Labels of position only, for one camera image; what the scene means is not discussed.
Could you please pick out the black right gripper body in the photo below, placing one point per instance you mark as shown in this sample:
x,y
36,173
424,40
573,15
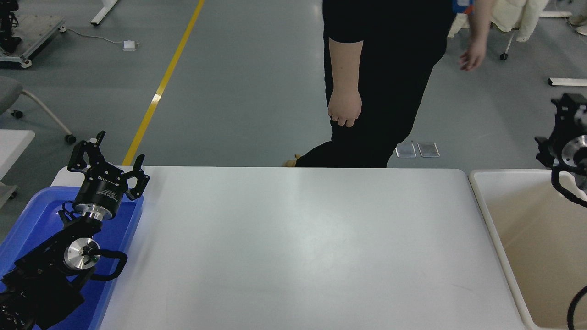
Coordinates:
x,y
558,144

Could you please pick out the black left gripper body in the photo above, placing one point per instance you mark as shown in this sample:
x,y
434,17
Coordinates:
x,y
101,192

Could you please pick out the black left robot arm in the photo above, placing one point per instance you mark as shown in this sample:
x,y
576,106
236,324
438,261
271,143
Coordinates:
x,y
41,275

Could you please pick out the person's right forearm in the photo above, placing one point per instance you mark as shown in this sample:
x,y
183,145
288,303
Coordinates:
x,y
346,64

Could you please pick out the person's left forearm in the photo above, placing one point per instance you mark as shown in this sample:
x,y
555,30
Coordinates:
x,y
482,20

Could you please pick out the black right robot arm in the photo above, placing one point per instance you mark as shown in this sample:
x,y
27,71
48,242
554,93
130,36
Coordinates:
x,y
576,151

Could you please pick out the person's left hand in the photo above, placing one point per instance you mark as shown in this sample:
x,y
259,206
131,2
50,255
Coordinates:
x,y
474,54

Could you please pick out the person's right hand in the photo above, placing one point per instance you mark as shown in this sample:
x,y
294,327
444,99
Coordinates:
x,y
345,106

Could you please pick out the white desk foot beam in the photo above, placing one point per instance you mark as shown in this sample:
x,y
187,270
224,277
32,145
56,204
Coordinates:
x,y
568,82
555,13
103,11

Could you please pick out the white side table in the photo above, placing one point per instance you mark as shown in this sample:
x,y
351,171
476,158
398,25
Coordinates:
x,y
13,146

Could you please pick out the large pale bin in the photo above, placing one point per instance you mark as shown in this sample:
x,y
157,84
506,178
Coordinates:
x,y
527,220

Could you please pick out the blue plastic tray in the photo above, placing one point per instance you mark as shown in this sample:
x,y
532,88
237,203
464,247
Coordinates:
x,y
27,229

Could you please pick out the wheeled chair under coat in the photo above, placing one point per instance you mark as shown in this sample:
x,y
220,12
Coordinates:
x,y
506,46

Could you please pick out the grey wheeled office chair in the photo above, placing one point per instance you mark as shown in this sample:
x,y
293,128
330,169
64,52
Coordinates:
x,y
9,94

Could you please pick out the white padded coat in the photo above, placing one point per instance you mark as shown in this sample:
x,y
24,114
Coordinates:
x,y
518,16

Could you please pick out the silver floor plate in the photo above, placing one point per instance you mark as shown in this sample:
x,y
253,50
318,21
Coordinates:
x,y
429,150
406,150

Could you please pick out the white power adapter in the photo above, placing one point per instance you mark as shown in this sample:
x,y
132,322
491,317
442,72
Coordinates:
x,y
129,45

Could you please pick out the grey metal platform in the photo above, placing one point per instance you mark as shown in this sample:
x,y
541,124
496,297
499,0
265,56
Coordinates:
x,y
39,32

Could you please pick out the black equipment on platform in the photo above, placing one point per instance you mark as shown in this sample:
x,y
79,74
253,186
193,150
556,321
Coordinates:
x,y
7,23

